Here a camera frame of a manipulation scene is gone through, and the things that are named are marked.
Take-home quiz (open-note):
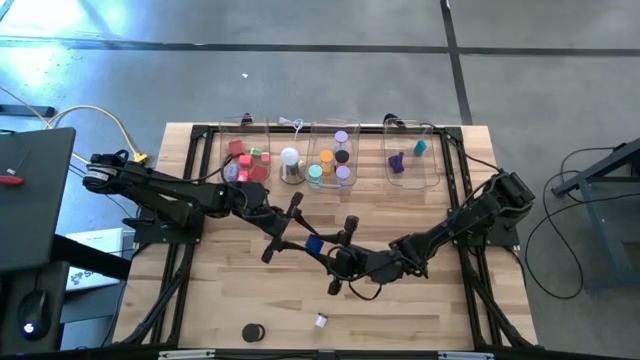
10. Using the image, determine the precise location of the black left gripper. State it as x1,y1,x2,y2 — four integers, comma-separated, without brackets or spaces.
238,182,321,265

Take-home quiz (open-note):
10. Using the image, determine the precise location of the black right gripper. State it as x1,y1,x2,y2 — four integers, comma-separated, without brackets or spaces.
314,214,384,297

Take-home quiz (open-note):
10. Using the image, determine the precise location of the black round green-centred object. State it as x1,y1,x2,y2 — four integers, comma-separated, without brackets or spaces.
241,323,267,344

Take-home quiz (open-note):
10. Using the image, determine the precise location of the teal capped hourglass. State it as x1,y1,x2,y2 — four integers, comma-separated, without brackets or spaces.
306,164,324,190

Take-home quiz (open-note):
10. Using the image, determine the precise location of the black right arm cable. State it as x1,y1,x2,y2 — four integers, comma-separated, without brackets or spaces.
382,112,504,174

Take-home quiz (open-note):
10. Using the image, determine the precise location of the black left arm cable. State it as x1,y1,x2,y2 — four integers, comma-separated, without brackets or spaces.
149,157,236,184

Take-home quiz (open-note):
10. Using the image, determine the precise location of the black computer mouse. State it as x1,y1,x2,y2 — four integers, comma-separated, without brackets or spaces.
17,289,51,343

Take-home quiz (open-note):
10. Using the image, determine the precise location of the clear plastic bin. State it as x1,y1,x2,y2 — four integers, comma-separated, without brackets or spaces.
304,119,362,190
383,118,449,191
218,122,272,194

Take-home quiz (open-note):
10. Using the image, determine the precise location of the black floor power strip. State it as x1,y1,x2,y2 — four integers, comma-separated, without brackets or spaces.
0,104,56,119

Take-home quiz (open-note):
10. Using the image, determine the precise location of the yellow cable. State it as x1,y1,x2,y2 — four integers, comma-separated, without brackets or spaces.
47,103,150,165

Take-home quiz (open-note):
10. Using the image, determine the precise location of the brass lamp with white bulb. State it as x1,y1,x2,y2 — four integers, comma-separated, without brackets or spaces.
278,146,307,186

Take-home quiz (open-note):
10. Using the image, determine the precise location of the orange capped hourglass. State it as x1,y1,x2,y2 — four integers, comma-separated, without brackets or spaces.
318,148,335,176

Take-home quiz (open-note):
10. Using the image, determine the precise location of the white lamp power cord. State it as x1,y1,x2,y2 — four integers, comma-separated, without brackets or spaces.
278,116,305,135

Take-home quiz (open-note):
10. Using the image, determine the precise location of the white printed box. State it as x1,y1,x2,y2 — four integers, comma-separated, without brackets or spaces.
64,227,125,293

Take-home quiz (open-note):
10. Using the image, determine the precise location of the dark metal cart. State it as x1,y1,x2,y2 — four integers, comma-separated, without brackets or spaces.
551,137,640,294

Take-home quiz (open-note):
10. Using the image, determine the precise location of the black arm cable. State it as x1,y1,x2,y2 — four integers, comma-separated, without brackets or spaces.
382,112,504,174
149,157,236,184

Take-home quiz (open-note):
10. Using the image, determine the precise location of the black desk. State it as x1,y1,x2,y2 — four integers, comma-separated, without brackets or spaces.
0,127,134,360

